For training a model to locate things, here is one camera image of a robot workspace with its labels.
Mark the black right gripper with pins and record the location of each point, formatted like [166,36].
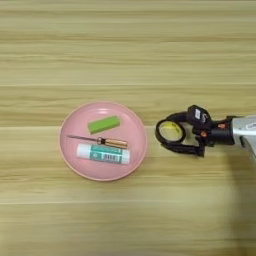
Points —
[221,133]

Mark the black tape roll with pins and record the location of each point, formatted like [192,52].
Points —
[158,135]

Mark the green eraser block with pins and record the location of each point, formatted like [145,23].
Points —
[104,124]

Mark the teal white glue stick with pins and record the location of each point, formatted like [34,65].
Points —
[103,154]

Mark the black box white label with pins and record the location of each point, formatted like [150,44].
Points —
[198,116]

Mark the pink round plate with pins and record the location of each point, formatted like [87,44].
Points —
[100,171]

